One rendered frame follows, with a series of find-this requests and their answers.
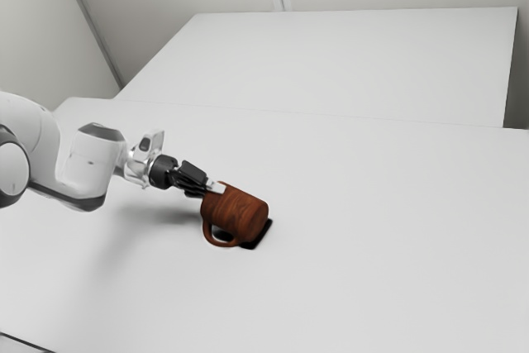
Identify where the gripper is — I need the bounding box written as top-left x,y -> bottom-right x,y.
148,154 -> 226,196

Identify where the brown wooden mug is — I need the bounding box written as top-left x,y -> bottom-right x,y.
199,180 -> 270,249

